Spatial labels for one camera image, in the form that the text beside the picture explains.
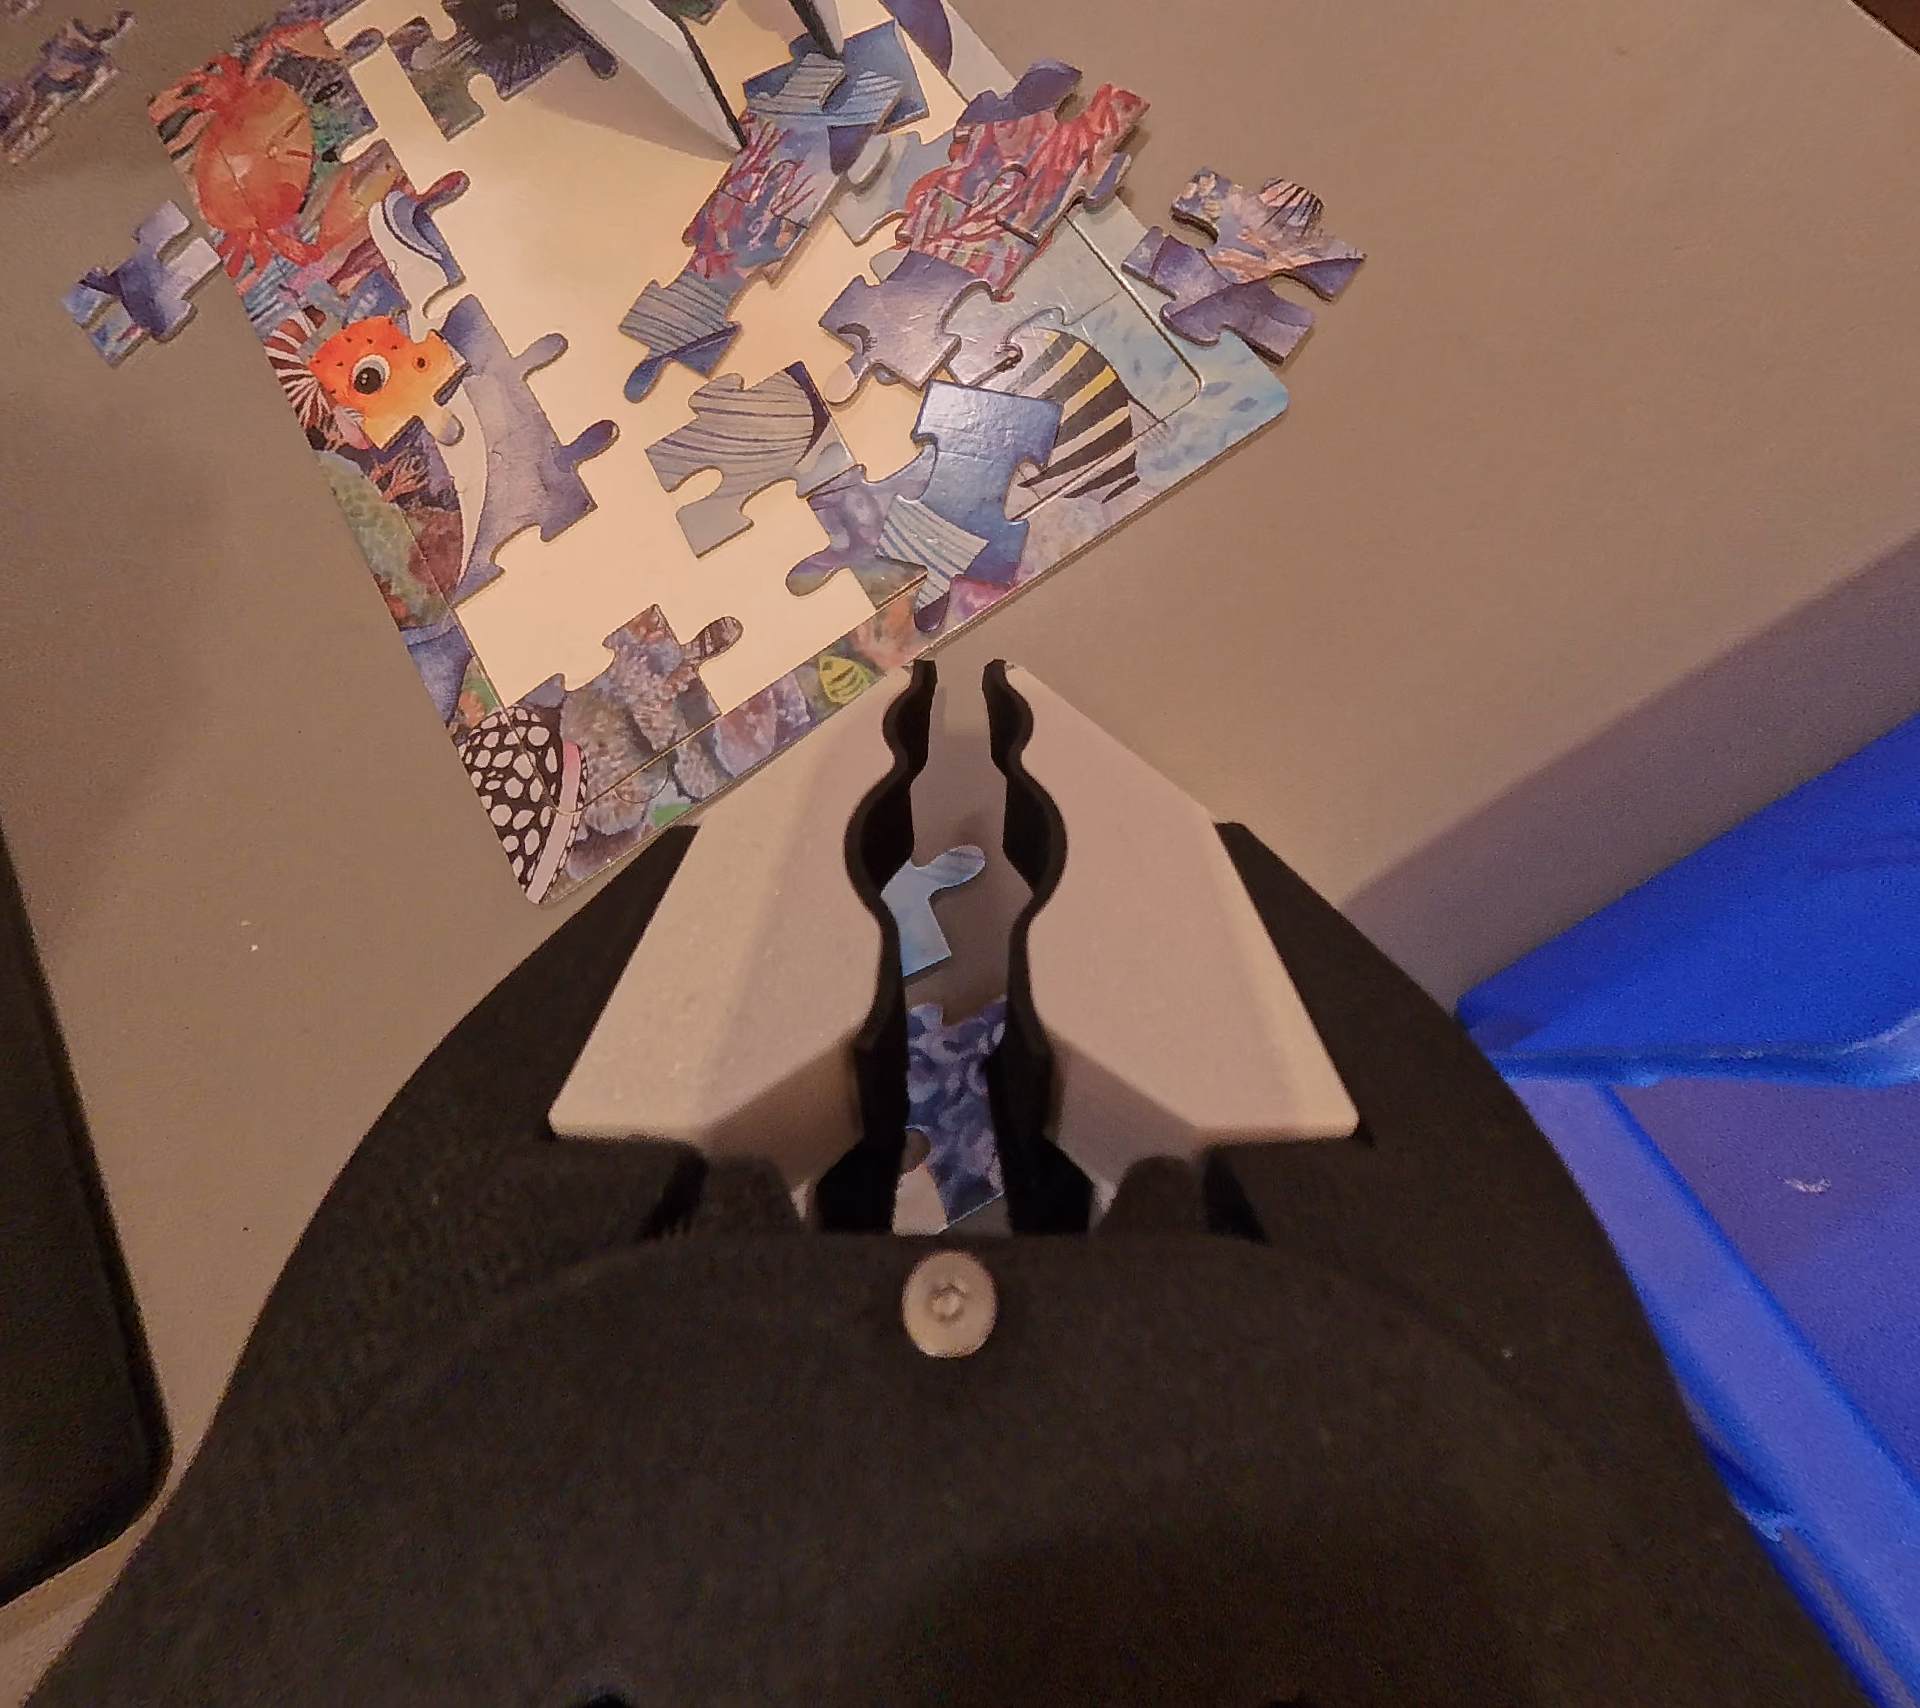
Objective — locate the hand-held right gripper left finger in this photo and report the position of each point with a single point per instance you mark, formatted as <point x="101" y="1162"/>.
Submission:
<point x="705" y="988"/>

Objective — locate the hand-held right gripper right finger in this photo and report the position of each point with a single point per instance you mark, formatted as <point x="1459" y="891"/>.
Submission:
<point x="1200" y="988"/>

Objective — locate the black sea urchin puzzle piece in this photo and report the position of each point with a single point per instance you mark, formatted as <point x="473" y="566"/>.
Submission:
<point x="494" y="37"/>

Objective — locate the light blue anemone puzzle piece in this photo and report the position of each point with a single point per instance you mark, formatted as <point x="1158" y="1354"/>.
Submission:
<point x="923" y="906"/>

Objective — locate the sea print puzzle board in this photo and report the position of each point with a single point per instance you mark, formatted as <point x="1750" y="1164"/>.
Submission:
<point x="571" y="192"/>

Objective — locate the lavender coral orange puzzle piece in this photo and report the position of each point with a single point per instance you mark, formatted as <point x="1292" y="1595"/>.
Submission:
<point x="952" y="1108"/>

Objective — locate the red green coral puzzle piece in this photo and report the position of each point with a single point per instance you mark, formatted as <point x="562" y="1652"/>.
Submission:
<point x="961" y="201"/>

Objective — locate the red coral purple puzzle piece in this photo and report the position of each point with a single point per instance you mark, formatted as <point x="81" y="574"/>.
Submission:
<point x="1065" y="140"/>

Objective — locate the lavender bubble puzzle piece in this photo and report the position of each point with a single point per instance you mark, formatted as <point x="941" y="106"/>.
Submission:
<point x="60" y="80"/>

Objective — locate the lavender white whale puzzle piece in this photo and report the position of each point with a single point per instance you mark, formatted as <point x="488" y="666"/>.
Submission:
<point x="494" y="367"/>

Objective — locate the purple eyelash puzzle piece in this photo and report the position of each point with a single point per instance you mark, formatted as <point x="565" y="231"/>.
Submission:
<point x="901" y="313"/>

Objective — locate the orange print puzzle piece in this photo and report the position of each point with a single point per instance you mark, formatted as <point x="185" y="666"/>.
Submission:
<point x="374" y="373"/>

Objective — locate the purple white sail puzzle piece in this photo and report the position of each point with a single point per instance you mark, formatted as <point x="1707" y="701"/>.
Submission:
<point x="525" y="493"/>

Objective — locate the lavender pink spiky puzzle piece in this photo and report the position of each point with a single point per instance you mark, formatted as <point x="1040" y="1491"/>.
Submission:
<point x="1245" y="268"/>

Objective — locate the blue red coral puzzle piece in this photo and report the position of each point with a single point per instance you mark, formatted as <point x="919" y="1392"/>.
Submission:
<point x="765" y="201"/>

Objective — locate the red tipped tail puzzle piece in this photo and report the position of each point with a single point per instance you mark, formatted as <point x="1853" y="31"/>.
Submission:
<point x="404" y="231"/>

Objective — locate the navy striped puzzle piece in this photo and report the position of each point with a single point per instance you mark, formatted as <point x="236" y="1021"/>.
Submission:
<point x="682" y="329"/>

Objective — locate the mottled lavender yellow fish piece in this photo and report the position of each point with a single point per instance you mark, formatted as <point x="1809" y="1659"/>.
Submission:
<point x="849" y="538"/>

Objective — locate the purple blue white puzzle piece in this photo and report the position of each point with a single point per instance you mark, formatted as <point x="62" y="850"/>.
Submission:
<point x="143" y="283"/>

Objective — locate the blue plastic bin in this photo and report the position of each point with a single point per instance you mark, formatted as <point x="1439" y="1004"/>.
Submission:
<point x="1771" y="1213"/>

